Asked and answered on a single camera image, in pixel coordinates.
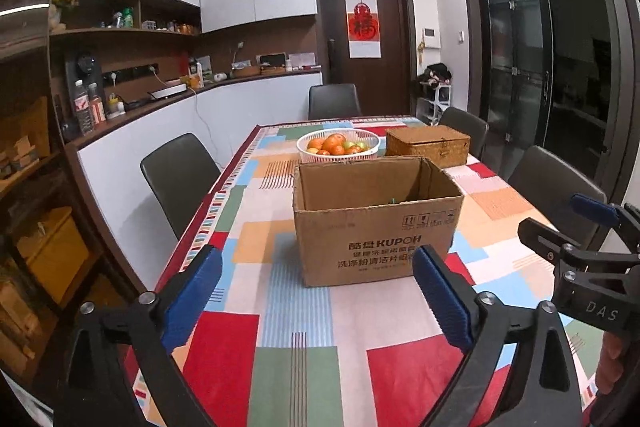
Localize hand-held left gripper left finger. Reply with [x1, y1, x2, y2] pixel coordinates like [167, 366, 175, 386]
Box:
[62, 244, 226, 427]

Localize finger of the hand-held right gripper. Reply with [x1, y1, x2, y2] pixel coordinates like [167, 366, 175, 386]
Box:
[571, 193, 640, 253]
[517, 217, 567, 269]

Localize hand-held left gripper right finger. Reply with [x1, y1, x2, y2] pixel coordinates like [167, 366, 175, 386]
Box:
[411, 244, 583, 427]

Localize brown cardboard box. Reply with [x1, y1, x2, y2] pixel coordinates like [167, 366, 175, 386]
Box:
[292, 155, 465, 288]

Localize person's right hand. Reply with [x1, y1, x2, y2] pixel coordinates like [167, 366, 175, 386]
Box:
[595, 332, 640, 408]

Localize dark grey dining chair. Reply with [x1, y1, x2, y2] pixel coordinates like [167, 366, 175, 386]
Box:
[506, 145, 607, 228]
[308, 83, 362, 120]
[140, 133, 222, 240]
[437, 107, 489, 160]

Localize woven wicker box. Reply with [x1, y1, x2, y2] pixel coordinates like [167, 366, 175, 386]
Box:
[385, 125, 471, 168]

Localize yellow storage box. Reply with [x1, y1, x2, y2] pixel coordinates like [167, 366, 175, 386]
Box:
[17, 207, 91, 308]

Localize white plastic fruit basket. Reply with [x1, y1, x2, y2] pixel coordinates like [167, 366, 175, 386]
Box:
[296, 129, 381, 164]

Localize black framed glass door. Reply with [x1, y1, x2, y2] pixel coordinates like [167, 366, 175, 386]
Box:
[472, 0, 640, 208]

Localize white shoe rack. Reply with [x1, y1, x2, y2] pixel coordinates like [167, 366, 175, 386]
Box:
[417, 82, 453, 125]

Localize pile of round fruits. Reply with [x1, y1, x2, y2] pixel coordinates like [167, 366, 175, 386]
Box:
[306, 133, 368, 156]

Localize dark bundle on rack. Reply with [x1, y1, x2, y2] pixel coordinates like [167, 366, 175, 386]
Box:
[417, 63, 452, 86]

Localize white lower cabinets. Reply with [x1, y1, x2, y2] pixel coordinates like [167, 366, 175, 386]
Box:
[77, 74, 323, 233]

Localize clear water bottle red label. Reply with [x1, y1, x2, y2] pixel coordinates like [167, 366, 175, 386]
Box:
[89, 82, 107, 126]
[73, 79, 96, 136]

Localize dark brown door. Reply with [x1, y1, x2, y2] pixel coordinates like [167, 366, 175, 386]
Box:
[314, 0, 416, 118]

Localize black countertop appliance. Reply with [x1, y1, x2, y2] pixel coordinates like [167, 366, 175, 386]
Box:
[64, 51, 103, 108]

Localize red and white wall calendar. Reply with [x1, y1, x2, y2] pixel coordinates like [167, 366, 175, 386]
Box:
[345, 0, 382, 59]

